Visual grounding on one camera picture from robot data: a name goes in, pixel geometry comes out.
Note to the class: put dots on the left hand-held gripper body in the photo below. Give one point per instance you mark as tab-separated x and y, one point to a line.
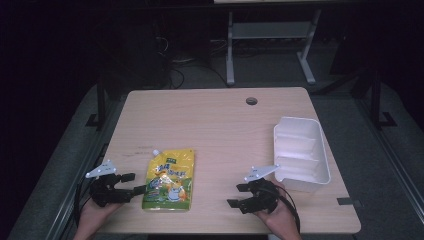
106	193

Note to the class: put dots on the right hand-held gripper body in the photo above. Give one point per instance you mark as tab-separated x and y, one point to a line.
261	198

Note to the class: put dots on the yellow spouted refill pouch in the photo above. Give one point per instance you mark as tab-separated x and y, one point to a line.
170	180

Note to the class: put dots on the white plastic bin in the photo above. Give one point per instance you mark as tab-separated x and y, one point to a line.
300	153

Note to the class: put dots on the person's left hand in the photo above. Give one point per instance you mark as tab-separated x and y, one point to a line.
93	216

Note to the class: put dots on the person's right hand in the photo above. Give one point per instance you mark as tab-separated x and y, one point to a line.
281	218

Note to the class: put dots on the black metal stand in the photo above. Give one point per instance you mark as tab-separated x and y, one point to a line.
101	103
376	100

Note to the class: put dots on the grey table edge bracket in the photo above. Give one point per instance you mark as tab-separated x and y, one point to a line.
346	201

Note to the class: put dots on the white metal table frame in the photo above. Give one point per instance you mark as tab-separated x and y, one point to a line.
266	30

